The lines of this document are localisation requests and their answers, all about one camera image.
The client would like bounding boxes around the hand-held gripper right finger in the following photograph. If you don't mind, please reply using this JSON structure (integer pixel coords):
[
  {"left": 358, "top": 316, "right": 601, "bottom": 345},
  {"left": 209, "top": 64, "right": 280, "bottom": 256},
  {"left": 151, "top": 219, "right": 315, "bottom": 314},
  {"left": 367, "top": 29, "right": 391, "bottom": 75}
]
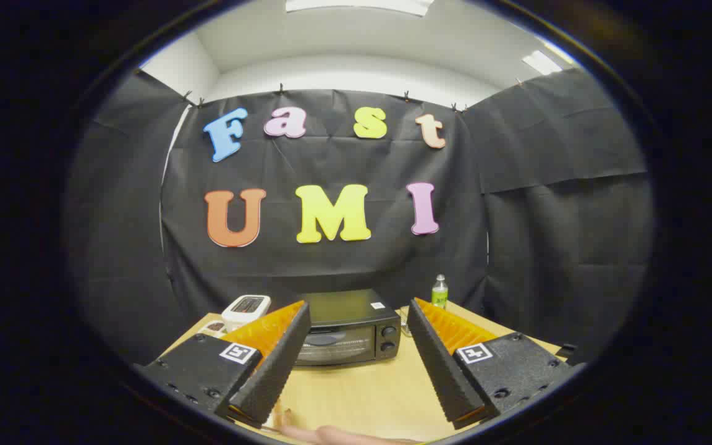
[{"left": 407, "top": 297, "right": 585, "bottom": 430}]

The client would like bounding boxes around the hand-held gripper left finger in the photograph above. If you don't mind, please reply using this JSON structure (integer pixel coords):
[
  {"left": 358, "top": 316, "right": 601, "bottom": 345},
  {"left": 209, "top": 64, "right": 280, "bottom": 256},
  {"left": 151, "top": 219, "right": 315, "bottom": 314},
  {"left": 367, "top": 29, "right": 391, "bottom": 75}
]
[{"left": 135, "top": 300, "right": 312, "bottom": 428}]

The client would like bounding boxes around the black toaster oven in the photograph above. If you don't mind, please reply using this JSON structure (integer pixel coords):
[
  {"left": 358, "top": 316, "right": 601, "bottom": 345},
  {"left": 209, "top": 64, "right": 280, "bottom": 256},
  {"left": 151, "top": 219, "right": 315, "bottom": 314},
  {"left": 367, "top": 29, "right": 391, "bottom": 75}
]
[{"left": 294, "top": 289, "right": 402, "bottom": 367}]

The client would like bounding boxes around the white pop-up toaster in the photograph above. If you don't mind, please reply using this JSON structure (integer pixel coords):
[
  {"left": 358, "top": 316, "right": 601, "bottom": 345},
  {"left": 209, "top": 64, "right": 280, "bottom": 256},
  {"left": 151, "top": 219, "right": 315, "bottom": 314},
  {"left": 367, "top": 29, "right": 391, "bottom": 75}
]
[{"left": 221, "top": 295, "right": 271, "bottom": 331}]

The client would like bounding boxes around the green label clear bottle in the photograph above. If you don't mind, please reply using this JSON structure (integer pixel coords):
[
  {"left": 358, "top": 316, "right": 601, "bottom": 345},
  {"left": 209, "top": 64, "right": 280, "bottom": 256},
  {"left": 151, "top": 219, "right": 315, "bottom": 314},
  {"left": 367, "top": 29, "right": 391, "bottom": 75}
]
[{"left": 431, "top": 274, "right": 449, "bottom": 310}]

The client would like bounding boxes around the black backdrop cloth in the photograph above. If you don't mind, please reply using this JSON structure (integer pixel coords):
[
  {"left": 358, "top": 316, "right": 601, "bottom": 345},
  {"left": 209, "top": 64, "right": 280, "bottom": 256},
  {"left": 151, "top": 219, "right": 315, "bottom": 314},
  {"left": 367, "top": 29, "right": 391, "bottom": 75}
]
[{"left": 66, "top": 68, "right": 653, "bottom": 365}]

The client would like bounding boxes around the ceiling light panel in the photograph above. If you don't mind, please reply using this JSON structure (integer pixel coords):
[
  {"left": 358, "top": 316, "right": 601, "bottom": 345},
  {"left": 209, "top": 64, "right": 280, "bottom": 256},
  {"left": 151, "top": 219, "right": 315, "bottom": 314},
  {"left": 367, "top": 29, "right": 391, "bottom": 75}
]
[
  {"left": 522, "top": 49, "right": 564, "bottom": 76},
  {"left": 286, "top": 0, "right": 434, "bottom": 16}
]

